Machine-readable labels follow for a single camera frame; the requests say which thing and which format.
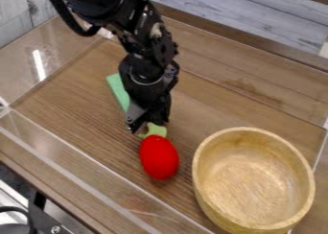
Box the clear acrylic tray wall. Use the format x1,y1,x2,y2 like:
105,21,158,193
0,99,213,234

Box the red plush strawberry toy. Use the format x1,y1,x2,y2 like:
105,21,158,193
138,122,180,180

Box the black metal table frame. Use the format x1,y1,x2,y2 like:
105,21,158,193
28,190,73,234

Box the green rectangular block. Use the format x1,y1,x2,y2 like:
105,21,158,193
106,74,129,111

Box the round wooden bowl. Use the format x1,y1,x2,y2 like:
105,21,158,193
192,127,314,234

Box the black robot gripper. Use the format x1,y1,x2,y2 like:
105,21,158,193
118,55,180,133

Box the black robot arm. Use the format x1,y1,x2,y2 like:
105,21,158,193
49,0,180,131

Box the black cable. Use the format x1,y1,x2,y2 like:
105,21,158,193
0,205,42,234

